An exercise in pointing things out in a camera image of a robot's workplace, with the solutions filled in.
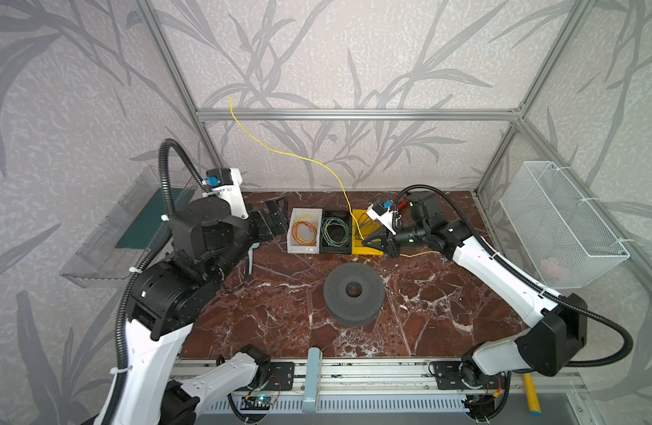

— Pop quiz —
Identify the yellow cable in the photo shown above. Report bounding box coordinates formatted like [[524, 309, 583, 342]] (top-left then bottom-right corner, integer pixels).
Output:
[[227, 95, 439, 260], [291, 213, 319, 237]]

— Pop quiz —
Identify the grey perforated spool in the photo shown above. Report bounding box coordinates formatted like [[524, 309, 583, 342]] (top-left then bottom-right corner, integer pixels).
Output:
[[324, 262, 386, 328]]

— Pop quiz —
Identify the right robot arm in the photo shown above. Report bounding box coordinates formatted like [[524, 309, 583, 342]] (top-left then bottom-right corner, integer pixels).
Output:
[[362, 184, 634, 386]]

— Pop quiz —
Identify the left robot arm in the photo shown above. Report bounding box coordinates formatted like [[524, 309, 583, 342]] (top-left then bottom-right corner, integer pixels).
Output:
[[94, 138, 289, 424]]

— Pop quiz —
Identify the light blue toy shovel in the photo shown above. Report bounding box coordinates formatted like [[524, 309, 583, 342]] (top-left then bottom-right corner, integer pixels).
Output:
[[244, 243, 260, 277]]

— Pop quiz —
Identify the yellow plastic bin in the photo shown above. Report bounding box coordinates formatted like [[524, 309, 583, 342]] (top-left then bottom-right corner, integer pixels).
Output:
[[351, 209, 384, 256]]

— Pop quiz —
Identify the white plastic bin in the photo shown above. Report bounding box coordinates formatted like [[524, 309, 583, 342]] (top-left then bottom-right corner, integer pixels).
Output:
[[287, 207, 322, 255]]

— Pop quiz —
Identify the black plastic bin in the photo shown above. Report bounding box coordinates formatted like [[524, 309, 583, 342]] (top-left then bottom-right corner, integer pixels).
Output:
[[319, 210, 353, 255]]

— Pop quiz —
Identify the pink object in basket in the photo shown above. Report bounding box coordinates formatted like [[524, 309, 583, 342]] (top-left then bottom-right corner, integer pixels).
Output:
[[539, 257, 569, 282]]

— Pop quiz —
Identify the green circuit board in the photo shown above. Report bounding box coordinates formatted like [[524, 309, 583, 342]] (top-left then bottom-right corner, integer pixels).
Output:
[[241, 394, 279, 411]]

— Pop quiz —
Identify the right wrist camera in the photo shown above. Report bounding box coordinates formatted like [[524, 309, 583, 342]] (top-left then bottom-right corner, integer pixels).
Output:
[[367, 200, 401, 235]]

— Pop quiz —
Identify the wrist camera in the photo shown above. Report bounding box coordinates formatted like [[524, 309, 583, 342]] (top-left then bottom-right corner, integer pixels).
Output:
[[201, 168, 249, 220], [367, 200, 401, 235]]

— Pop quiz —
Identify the yellow cable in white bin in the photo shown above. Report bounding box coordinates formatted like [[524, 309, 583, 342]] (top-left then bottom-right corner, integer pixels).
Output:
[[291, 213, 319, 237]]

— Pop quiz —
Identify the red cable coil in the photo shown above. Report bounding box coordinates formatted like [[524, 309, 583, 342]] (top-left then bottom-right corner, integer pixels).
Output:
[[291, 220, 317, 247]]

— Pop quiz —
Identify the green cable coil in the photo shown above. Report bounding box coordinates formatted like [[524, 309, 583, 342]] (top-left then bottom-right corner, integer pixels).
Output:
[[321, 217, 352, 248]]

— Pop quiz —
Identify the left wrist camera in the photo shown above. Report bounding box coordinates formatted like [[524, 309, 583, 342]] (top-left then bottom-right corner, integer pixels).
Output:
[[201, 168, 249, 220]]

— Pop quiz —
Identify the light blue brush handle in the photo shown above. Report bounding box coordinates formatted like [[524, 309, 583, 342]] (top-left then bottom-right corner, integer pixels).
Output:
[[302, 347, 322, 414]]

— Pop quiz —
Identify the clear plastic wall tray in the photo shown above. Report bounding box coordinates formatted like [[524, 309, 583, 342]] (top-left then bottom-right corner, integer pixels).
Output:
[[60, 166, 167, 289]]

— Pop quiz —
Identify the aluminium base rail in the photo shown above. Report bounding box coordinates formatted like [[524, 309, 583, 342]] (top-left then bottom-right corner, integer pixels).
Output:
[[199, 358, 525, 415]]

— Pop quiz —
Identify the white wire mesh basket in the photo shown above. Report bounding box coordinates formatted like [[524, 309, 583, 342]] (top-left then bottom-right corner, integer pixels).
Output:
[[500, 161, 630, 290]]

